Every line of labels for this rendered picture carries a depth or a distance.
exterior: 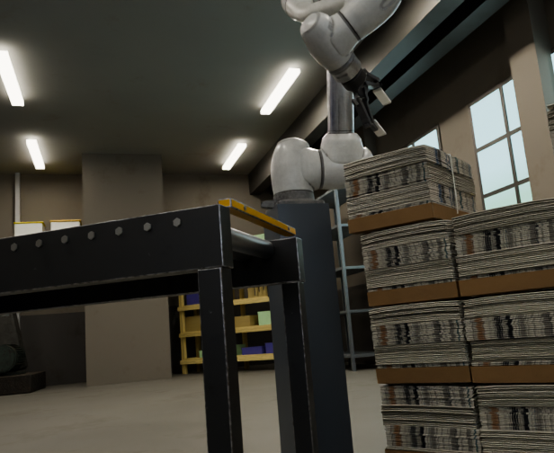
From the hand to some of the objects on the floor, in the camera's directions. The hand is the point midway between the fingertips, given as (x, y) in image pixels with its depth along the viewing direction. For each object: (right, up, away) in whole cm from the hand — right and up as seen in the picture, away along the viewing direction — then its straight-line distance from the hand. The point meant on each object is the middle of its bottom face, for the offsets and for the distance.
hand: (383, 117), depth 182 cm
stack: (+55, -110, -39) cm, 129 cm away
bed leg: (-40, -110, -85) cm, 145 cm away
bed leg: (-24, -117, -38) cm, 125 cm away
